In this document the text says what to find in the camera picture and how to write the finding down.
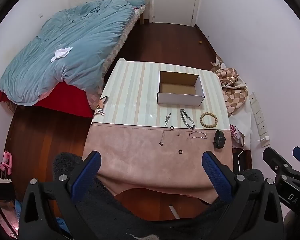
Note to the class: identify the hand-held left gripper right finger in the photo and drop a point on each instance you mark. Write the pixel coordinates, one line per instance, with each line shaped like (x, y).
(215, 172)

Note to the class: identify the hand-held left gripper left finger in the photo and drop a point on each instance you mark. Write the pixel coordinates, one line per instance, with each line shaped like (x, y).
(88, 172)

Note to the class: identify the black smartwatch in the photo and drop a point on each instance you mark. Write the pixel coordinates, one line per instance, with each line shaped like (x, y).
(219, 140)

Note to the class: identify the cardboard box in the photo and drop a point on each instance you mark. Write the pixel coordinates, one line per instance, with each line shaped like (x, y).
(181, 90)

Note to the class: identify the white charger plug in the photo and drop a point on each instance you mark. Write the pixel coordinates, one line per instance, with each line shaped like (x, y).
(265, 141)

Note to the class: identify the red patterned bag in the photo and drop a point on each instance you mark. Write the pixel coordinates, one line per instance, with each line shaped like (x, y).
(236, 133)

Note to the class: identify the white cloth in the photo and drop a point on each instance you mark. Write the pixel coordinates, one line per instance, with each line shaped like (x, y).
(242, 120)

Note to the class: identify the white plastic tube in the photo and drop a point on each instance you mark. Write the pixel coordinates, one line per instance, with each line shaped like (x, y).
(174, 212)

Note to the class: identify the red bed sheet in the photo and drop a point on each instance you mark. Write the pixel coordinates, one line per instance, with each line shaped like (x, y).
(65, 97)

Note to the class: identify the pink plastic hanger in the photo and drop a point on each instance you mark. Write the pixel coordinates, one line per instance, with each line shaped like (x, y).
(6, 161)

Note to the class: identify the striped tablecloth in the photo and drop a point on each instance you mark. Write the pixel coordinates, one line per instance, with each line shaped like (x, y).
(130, 97)

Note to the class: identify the white paper sheet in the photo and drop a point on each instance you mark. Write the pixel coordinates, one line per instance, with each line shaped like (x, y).
(60, 53)

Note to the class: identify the patterned bed sheet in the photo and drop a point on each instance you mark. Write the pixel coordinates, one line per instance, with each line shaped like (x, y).
(120, 45)

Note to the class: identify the light blue duvet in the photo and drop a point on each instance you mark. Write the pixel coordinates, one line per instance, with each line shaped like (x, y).
(72, 35)

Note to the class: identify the wooden bed leg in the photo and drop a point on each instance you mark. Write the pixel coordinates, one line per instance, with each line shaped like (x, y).
(142, 17)

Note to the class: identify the white door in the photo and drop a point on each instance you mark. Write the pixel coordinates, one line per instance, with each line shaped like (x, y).
(175, 2)

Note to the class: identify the white wall sockets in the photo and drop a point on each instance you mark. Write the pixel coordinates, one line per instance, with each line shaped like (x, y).
(258, 115)

